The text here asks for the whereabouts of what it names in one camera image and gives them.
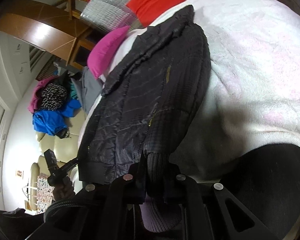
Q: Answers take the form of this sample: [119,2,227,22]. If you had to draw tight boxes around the black quilted zip jacket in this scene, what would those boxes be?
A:
[77,4,212,233]

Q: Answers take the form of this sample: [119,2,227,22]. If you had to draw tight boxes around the person's left hand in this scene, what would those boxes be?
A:
[52,177,76,202]

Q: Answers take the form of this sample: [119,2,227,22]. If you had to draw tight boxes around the cream sofa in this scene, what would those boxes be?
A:
[28,109,87,214]

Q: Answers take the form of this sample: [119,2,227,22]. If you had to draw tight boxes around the blue jacket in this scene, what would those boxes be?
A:
[32,99,81,139]

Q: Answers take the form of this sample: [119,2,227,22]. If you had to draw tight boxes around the maroon garment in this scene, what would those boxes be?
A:
[27,76,58,114]

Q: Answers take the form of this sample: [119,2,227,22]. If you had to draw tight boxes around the black white speckled garment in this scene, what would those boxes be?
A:
[40,83,67,111]

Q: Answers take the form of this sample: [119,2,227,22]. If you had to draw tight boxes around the teal garment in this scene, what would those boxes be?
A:
[69,81,78,100]

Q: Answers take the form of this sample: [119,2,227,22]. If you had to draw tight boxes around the grey coat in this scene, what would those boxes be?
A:
[71,67,103,114]

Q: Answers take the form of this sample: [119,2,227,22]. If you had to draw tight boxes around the magenta pillow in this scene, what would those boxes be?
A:
[87,25,129,79]

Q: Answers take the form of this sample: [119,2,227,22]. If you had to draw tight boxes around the wooden cabinet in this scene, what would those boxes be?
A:
[0,0,103,70]

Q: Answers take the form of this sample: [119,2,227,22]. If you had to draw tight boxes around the silver foil insulation panel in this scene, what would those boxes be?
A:
[81,0,142,32]

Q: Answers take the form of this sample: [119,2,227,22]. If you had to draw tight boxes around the white textured bedspread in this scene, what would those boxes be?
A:
[77,0,300,240]

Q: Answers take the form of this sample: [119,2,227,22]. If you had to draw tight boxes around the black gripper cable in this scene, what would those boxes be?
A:
[43,197,91,223]

